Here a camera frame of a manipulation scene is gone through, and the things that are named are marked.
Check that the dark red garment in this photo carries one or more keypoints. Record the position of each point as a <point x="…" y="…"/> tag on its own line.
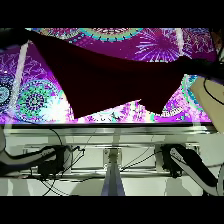
<point x="100" y="83"/>

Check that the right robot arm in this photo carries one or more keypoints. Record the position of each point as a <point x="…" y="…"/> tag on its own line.
<point x="190" y="160"/>

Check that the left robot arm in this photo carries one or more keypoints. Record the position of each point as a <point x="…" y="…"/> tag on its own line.
<point x="50" y="160"/>

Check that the silver frame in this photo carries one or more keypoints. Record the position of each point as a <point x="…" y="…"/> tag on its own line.
<point x="113" y="159"/>

